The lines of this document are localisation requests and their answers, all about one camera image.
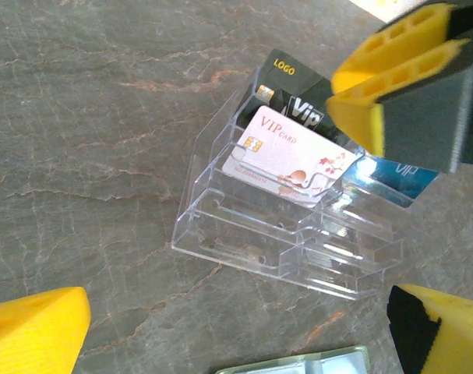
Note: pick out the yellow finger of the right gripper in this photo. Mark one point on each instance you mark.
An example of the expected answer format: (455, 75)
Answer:
(392, 46)
(419, 117)

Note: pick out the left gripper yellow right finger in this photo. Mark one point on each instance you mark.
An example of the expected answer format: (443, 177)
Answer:
(454, 335)

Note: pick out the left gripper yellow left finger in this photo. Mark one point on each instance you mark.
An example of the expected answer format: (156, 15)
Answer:
(33, 335)

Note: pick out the pink white VIP card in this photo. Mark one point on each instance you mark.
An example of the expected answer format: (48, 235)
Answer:
(283, 156)

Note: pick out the green leather card holder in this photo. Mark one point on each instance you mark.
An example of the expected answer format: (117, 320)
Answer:
(298, 362)

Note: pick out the blue VIP card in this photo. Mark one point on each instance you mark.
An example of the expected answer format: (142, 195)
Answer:
(399, 183)

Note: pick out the black VIP logo card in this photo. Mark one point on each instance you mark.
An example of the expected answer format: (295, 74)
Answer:
(294, 78)

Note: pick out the clear acrylic card stand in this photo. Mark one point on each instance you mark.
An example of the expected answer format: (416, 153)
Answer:
(259, 241)

